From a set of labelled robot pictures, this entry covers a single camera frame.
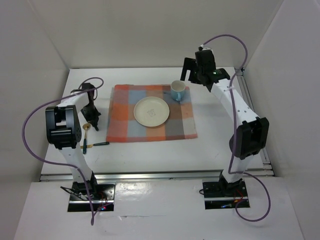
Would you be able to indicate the aluminium front rail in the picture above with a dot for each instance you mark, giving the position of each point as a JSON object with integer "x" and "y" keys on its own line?
{"x": 266, "y": 172}

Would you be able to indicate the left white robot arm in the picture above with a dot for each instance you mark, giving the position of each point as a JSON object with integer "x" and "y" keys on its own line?
{"x": 64, "y": 131}

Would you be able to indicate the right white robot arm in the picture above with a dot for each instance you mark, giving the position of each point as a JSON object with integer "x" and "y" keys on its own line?
{"x": 225, "y": 92}

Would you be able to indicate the aluminium right side rail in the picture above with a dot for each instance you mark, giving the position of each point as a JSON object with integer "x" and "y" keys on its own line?
{"x": 252, "y": 130}

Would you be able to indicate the cream ceramic plate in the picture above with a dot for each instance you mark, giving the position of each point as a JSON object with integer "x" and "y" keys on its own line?
{"x": 151, "y": 111}

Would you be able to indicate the orange blue checkered cloth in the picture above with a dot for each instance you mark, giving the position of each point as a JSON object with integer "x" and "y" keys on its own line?
{"x": 123, "y": 128}

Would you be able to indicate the gold knife green handle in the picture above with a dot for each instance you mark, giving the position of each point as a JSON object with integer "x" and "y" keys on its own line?
{"x": 97, "y": 144}

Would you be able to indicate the gold spoon green handle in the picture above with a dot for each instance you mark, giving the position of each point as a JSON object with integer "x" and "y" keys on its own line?
{"x": 86, "y": 127}

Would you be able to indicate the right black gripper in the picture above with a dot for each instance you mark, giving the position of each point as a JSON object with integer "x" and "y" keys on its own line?
{"x": 189, "y": 64}

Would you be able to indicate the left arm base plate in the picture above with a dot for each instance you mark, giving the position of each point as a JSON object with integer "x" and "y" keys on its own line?
{"x": 102, "y": 200}

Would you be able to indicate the light blue mug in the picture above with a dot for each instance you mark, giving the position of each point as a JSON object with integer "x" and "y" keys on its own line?
{"x": 177, "y": 90}

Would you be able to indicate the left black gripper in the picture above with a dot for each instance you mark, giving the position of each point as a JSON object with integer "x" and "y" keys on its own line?
{"x": 93, "y": 118}

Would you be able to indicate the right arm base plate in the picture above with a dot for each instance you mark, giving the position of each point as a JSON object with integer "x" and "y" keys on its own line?
{"x": 217, "y": 198}

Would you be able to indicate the aluminium rail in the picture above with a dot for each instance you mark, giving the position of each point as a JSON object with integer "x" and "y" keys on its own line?
{"x": 266, "y": 172}
{"x": 252, "y": 130}

